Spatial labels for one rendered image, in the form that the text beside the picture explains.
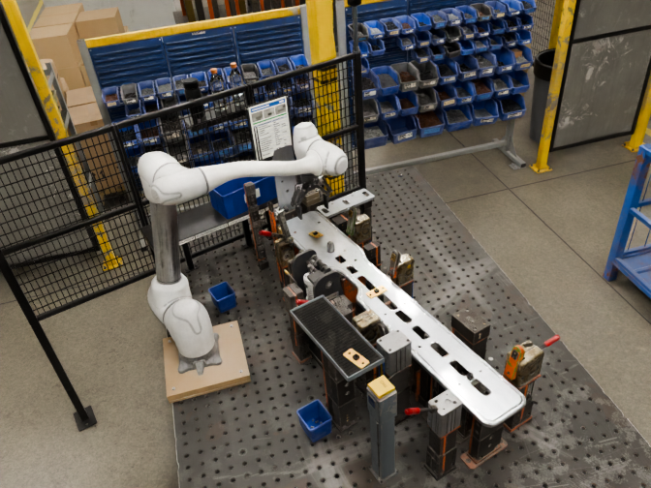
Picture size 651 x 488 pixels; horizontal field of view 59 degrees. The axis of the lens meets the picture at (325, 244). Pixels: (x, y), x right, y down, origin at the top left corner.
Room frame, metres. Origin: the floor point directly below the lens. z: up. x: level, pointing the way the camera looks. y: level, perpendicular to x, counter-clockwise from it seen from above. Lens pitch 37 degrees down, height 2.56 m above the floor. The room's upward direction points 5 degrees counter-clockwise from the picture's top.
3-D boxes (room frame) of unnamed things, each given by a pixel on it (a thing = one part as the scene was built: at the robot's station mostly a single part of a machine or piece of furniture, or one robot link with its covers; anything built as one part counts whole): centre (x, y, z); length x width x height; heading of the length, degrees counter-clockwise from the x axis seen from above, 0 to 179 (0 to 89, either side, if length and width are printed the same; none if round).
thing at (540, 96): (4.67, -2.15, 0.36); 0.50 x 0.50 x 0.73
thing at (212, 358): (1.70, 0.57, 0.77); 0.22 x 0.18 x 0.06; 10
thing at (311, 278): (1.70, 0.04, 0.94); 0.18 x 0.13 x 0.49; 29
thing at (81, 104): (4.76, 2.07, 0.52); 1.21 x 0.81 x 1.05; 16
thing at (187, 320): (1.72, 0.58, 0.91); 0.18 x 0.16 x 0.22; 34
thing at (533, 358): (1.29, -0.63, 0.88); 0.15 x 0.11 x 0.36; 119
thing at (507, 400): (1.70, -0.20, 1.00); 1.38 x 0.22 x 0.02; 29
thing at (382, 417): (1.12, -0.13, 0.92); 0.08 x 0.08 x 0.44; 29
